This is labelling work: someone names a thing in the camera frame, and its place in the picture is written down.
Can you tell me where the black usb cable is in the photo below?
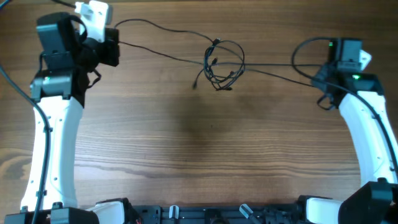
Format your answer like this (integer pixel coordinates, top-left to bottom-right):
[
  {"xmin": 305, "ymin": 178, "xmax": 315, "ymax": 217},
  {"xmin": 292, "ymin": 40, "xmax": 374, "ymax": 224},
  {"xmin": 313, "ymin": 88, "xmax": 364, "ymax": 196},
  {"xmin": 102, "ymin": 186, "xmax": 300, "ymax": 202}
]
[{"xmin": 113, "ymin": 18, "xmax": 324, "ymax": 92}]

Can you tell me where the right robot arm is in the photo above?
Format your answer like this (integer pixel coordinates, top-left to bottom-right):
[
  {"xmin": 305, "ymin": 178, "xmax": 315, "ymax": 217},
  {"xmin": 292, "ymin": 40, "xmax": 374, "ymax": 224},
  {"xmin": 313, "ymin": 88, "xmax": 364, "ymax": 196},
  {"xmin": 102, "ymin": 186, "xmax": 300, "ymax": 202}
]
[{"xmin": 290, "ymin": 37, "xmax": 397, "ymax": 223}]

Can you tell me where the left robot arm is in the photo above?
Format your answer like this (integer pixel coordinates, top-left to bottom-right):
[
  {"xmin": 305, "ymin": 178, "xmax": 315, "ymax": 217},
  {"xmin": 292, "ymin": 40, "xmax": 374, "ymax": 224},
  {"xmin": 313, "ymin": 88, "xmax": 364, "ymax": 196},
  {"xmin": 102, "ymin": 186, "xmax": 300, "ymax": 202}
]
[{"xmin": 4, "ymin": 11, "xmax": 137, "ymax": 223}]

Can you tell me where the left camera black cable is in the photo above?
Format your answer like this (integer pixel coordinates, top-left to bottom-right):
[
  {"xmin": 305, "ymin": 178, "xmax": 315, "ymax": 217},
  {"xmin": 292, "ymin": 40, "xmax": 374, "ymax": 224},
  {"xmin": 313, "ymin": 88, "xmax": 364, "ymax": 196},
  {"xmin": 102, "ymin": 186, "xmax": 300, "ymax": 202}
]
[{"xmin": 0, "ymin": 0, "xmax": 77, "ymax": 224}]

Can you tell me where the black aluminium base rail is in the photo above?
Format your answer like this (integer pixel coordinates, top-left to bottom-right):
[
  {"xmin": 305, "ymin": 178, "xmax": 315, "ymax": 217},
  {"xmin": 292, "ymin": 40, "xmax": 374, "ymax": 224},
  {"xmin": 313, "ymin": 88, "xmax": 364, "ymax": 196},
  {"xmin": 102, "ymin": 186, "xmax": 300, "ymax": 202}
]
[{"xmin": 133, "ymin": 204, "xmax": 303, "ymax": 224}]

